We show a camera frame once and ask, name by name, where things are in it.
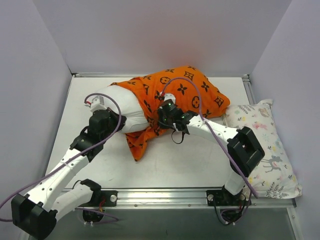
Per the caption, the orange patterned pillowcase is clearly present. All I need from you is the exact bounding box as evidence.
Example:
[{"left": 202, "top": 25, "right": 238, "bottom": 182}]
[{"left": 109, "top": 66, "right": 230, "bottom": 161}]

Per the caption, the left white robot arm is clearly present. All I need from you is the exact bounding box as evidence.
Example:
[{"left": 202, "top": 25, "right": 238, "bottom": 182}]
[{"left": 11, "top": 108, "right": 127, "bottom": 240}]

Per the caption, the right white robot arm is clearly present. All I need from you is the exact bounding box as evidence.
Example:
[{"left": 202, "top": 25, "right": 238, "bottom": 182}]
[{"left": 157, "top": 99, "right": 265, "bottom": 205}]

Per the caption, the white floral animal pillow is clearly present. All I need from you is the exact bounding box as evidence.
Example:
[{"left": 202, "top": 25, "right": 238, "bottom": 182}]
[{"left": 222, "top": 99, "right": 302, "bottom": 199}]

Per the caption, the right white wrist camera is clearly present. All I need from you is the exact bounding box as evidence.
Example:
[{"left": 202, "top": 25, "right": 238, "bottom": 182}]
[{"left": 163, "top": 93, "right": 176, "bottom": 104}]

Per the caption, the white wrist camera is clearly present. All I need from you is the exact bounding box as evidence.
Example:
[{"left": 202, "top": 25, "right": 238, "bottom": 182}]
[
  {"left": 163, "top": 93, "right": 176, "bottom": 104},
  {"left": 84, "top": 95, "right": 107, "bottom": 113}
]

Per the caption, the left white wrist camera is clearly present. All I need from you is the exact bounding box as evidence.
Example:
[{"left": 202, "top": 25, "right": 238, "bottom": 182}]
[{"left": 84, "top": 95, "right": 107, "bottom": 113}]

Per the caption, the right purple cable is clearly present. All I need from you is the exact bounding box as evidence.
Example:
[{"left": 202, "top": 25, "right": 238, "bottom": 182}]
[{"left": 161, "top": 77, "right": 260, "bottom": 199}]

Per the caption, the purple cable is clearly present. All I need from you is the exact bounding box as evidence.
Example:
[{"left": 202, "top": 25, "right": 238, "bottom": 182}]
[
  {"left": 0, "top": 93, "right": 123, "bottom": 223},
  {"left": 161, "top": 77, "right": 260, "bottom": 199}
]

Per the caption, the aluminium back rail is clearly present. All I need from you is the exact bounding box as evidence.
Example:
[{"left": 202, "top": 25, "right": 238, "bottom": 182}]
[{"left": 72, "top": 72, "right": 105, "bottom": 78}]

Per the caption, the aluminium rail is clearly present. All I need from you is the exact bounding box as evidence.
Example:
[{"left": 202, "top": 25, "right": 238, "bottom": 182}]
[
  {"left": 59, "top": 187, "right": 296, "bottom": 209},
  {"left": 72, "top": 72, "right": 105, "bottom": 78},
  {"left": 241, "top": 74, "right": 257, "bottom": 105}
]

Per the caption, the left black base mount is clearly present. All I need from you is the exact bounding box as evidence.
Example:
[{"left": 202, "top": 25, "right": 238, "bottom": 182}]
[{"left": 83, "top": 190, "right": 118, "bottom": 207}]

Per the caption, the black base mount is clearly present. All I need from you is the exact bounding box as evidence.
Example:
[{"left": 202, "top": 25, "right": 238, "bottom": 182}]
[
  {"left": 206, "top": 188, "right": 248, "bottom": 207},
  {"left": 83, "top": 190, "right": 118, "bottom": 207}
]

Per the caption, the aluminium right side rail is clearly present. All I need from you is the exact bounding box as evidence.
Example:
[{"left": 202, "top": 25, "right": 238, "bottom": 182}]
[{"left": 241, "top": 74, "right": 257, "bottom": 105}]

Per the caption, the aluminium front rail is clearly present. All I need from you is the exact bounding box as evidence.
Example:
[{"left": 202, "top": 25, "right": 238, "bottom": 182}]
[{"left": 59, "top": 187, "right": 296, "bottom": 209}]

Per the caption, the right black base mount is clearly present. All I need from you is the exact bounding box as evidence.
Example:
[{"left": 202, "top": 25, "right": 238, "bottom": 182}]
[{"left": 206, "top": 188, "right": 248, "bottom": 207}]

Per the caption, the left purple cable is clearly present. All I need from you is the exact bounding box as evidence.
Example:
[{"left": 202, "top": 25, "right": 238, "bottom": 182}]
[{"left": 0, "top": 93, "right": 123, "bottom": 223}]

